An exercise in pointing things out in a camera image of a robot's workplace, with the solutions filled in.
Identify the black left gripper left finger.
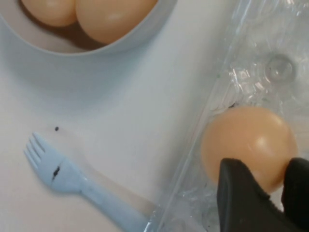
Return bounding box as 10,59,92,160
216,157,305,232

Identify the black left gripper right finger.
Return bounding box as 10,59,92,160
281,157,309,232

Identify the beige plastic egg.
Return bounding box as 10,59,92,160
75,0,159,45
200,106,298,194
19,0,79,28

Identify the clear plastic egg box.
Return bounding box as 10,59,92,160
146,0,309,232

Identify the light blue plastic fork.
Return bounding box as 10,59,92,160
23,131,155,232

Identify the white round bowl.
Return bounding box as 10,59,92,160
0,0,178,57

